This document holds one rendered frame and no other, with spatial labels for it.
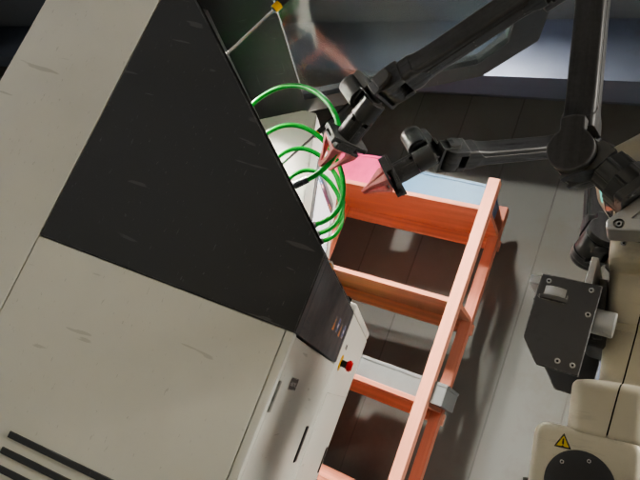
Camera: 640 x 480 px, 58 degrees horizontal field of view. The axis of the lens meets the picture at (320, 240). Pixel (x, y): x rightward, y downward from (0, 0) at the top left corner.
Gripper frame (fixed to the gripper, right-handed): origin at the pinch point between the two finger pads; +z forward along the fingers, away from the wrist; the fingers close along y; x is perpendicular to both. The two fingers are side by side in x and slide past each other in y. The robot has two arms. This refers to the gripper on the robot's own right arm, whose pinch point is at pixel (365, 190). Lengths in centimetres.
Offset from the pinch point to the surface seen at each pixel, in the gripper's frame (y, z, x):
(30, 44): 45, 50, 54
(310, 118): 51, 8, -25
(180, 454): -52, 48, 35
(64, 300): -16, 60, 44
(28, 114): 28, 56, 52
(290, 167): 37.9, 20.8, -25.0
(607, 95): 88, -130, -175
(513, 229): 73, -60, -250
